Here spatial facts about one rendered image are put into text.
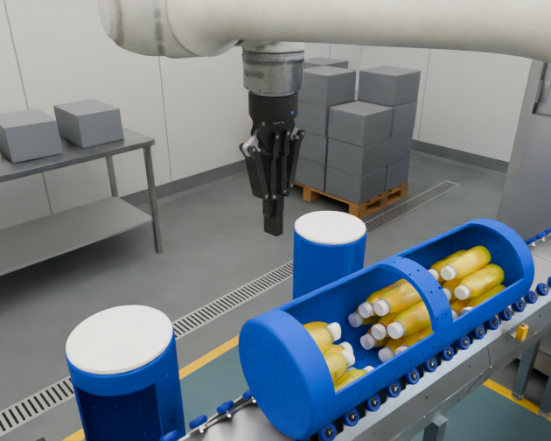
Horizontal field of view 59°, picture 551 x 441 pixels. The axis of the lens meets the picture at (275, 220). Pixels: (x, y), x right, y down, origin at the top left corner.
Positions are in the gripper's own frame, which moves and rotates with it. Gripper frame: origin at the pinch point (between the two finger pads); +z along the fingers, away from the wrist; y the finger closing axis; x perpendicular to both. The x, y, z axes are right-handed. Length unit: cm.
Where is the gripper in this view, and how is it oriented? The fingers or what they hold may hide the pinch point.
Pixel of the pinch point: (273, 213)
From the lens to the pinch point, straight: 81.7
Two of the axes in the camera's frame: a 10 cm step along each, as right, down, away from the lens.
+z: 0.0, 9.0, 4.4
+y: -6.7, 3.3, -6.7
